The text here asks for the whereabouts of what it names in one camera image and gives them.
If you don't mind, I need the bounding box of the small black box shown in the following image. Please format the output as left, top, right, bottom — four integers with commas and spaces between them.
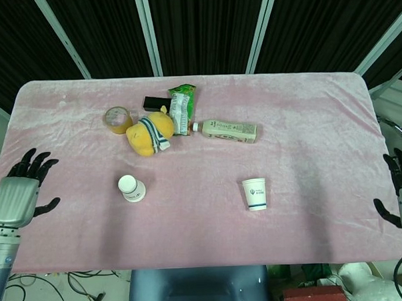
142, 95, 173, 113

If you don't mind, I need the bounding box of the red box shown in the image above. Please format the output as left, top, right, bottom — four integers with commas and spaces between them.
282, 284, 344, 301

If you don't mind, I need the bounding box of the white frame post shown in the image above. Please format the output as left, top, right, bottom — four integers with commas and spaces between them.
133, 0, 164, 78
351, 11, 402, 76
33, 0, 93, 83
242, 0, 282, 74

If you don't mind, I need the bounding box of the milk tea plastic bottle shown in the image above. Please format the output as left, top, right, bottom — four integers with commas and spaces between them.
191, 117, 259, 147

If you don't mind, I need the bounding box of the yellow plush toy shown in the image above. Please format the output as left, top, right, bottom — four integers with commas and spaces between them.
124, 105, 176, 158

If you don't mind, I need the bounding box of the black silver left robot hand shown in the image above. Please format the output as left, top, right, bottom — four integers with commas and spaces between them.
0, 147, 63, 230

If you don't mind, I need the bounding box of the white paper cup blue band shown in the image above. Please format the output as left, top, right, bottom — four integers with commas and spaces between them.
117, 174, 147, 204
241, 177, 269, 212

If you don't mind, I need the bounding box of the pink velvet tablecloth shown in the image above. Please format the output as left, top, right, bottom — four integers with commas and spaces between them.
0, 64, 402, 279

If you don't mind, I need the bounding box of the green white snack bag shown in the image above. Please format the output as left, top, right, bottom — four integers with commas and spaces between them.
167, 83, 200, 138

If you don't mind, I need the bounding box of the chrome metal tube frame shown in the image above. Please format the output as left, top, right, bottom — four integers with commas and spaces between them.
375, 103, 402, 147

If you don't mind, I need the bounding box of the blue grey robot torso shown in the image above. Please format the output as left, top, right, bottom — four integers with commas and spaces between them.
125, 263, 271, 301

